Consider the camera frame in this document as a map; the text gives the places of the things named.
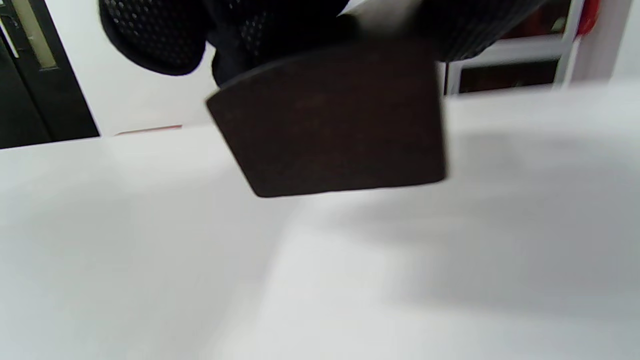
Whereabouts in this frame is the person's left hand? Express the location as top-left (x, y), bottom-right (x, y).
top-left (97, 0), bottom-right (551, 87)

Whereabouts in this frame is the dark wooden paperweight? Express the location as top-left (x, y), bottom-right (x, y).
top-left (205, 37), bottom-right (448, 199)

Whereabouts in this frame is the black door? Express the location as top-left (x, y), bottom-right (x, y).
top-left (0, 0), bottom-right (101, 151)

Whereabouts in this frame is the grey framed glass hose cabinet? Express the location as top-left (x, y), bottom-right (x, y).
top-left (444, 0), bottom-right (602, 97)

